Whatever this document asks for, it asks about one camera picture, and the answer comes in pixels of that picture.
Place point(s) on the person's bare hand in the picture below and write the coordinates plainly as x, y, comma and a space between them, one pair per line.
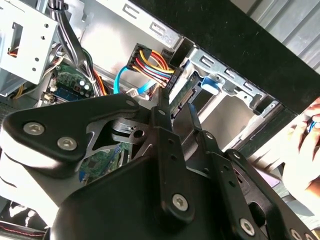
302, 170

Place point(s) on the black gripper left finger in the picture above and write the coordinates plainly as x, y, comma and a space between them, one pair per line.
50, 135

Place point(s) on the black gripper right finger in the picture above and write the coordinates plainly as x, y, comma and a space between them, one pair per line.
225, 170

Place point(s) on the hard disk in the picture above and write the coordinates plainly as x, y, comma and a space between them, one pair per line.
187, 90

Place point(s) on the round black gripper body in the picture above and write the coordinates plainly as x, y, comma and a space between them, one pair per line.
112, 212

